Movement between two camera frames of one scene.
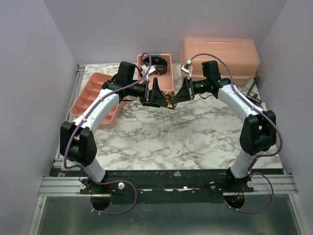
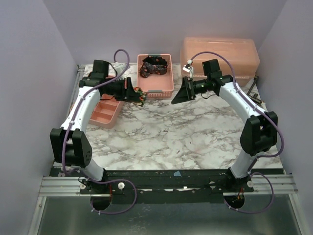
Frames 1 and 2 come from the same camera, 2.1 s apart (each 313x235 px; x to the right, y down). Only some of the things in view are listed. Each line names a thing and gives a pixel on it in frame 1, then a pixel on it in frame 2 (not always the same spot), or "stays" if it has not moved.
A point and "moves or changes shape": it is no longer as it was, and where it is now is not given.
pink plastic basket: x=166 y=81 stays
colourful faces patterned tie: x=168 y=96 moves or changes shape
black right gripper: x=191 y=88 stays
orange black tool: x=254 y=98 stays
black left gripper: x=153 y=98 → x=128 y=94
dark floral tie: x=160 y=63 stays
